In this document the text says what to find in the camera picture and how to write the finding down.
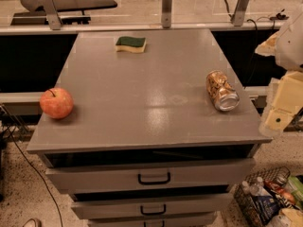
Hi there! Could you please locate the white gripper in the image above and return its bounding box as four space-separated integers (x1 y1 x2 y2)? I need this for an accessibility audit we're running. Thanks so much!
259 71 303 137

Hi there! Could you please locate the green and yellow sponge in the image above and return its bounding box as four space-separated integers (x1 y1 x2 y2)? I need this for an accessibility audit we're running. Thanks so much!
116 36 146 53

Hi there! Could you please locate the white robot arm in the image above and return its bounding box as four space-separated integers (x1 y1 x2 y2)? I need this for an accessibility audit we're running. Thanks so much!
255 4 303 137

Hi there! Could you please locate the crushed gold soda can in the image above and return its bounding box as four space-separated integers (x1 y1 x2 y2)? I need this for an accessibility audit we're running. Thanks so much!
205 70 240 112

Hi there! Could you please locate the grey drawer cabinet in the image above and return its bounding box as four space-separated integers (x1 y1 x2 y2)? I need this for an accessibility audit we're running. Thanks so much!
27 29 264 227

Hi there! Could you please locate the red apple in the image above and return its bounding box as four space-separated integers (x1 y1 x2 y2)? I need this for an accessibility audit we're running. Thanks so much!
40 88 74 119

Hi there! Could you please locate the black office chair base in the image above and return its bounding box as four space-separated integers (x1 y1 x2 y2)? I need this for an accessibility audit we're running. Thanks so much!
10 0 117 26

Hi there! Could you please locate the black cable on rail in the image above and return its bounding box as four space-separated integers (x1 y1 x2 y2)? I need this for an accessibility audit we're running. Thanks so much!
221 0 290 87

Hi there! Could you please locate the right metal rail bracket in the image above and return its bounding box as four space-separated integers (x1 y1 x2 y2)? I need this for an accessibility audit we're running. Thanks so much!
231 0 250 26

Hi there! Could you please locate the metal rail bracket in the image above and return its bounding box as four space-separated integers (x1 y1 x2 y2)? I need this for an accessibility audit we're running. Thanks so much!
231 0 250 26
161 0 172 28
40 0 62 30

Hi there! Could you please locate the wire basket with groceries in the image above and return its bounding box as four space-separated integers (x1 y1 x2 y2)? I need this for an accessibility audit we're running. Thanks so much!
234 166 303 227

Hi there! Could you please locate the black drawer handle top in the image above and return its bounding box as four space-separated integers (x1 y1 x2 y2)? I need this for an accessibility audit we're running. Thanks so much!
137 172 171 185

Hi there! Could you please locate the black drawer handle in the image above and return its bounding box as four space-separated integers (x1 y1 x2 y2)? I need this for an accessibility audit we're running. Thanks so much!
140 204 167 216
137 172 171 185

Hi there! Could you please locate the middle metal rail bracket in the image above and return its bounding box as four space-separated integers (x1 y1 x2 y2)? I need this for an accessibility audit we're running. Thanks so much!
161 0 172 28

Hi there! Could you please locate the black drawer handle middle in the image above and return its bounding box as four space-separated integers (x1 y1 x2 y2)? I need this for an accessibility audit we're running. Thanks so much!
140 204 167 216

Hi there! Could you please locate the left metal rail bracket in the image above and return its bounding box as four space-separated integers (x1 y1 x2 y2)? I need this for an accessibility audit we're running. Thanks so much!
40 0 62 30

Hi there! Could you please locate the black floor cable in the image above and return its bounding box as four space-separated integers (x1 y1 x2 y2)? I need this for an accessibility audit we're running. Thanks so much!
0 104 64 227

